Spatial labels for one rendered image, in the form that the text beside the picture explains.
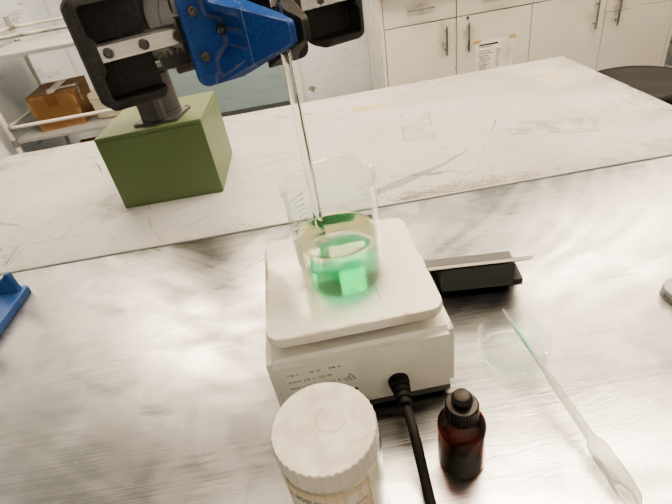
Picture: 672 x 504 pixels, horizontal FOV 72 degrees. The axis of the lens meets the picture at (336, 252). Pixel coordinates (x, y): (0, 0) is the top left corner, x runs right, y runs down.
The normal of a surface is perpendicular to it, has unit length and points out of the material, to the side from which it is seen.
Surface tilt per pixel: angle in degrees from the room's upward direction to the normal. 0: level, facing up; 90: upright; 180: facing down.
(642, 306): 0
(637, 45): 90
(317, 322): 0
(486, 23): 90
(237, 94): 90
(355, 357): 90
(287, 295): 0
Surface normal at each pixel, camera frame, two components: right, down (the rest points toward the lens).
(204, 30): 0.54, 0.43
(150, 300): -0.15, -0.80
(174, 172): 0.09, 0.57
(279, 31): -0.65, 0.52
